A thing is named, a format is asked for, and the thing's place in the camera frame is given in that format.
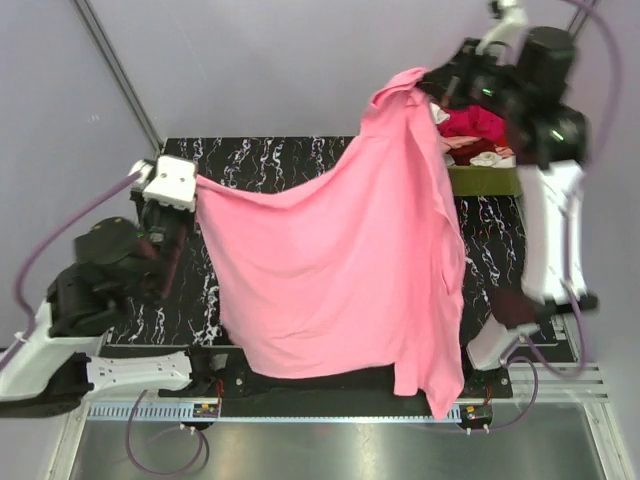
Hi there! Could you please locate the cream white t shirt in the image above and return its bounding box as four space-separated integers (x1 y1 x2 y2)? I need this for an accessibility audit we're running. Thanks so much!
444 151 516 169

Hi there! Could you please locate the left aluminium frame post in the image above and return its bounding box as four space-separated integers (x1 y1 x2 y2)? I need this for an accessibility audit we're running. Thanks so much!
70 0 164 154

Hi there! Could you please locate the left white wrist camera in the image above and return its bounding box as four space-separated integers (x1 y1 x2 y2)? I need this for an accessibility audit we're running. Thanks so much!
142 155 198 213

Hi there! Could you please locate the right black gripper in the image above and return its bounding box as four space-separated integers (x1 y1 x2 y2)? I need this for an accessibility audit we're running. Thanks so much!
414 37 527 120

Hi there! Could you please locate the purple cable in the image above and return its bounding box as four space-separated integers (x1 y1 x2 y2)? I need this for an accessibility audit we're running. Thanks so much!
11 164 151 311
499 0 624 431

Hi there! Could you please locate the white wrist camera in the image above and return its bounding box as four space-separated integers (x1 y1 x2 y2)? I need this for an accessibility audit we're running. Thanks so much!
475 0 528 55
142 155 198 213

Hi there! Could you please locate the small circuit board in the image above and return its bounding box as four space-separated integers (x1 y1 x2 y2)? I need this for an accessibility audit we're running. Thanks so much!
462 404 493 421
192 403 220 418

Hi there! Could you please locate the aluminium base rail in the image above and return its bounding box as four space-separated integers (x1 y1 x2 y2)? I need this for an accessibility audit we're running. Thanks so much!
86 362 608 424

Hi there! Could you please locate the magenta t shirt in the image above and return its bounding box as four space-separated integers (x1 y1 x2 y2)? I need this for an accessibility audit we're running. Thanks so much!
438 105 507 146

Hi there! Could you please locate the aluminium frame post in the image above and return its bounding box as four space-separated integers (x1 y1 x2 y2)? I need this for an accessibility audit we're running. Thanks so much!
70 0 164 154
566 7 590 39

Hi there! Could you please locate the right aluminium frame post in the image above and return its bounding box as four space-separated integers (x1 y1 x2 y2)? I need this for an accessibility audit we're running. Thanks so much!
566 7 590 39

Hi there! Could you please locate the right small circuit board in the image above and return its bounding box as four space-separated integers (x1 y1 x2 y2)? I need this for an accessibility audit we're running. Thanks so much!
462 404 493 421

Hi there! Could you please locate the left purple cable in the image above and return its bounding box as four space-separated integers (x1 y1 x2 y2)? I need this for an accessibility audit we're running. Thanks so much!
11 164 151 311

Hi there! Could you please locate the olive green laundry basket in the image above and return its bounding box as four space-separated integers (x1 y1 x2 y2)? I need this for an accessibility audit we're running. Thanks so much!
447 165 522 197

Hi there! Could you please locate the left small circuit board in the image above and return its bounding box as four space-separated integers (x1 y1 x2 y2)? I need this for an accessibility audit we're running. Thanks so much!
192 403 220 418

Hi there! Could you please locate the light pink t shirt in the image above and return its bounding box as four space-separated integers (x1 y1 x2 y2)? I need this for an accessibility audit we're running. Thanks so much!
196 68 466 419

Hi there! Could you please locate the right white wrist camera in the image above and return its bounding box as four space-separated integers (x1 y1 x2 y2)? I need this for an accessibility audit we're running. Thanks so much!
475 0 528 55

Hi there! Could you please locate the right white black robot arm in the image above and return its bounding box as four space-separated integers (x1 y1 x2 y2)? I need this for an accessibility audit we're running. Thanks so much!
417 26 598 397

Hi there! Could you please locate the dark red t shirt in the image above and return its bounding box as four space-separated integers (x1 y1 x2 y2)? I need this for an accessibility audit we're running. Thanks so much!
440 136 496 166

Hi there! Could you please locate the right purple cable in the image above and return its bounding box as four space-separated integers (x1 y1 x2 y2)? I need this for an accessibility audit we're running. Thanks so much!
499 0 624 431

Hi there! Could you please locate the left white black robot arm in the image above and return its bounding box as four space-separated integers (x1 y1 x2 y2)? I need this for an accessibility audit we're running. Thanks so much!
1 194 216 418

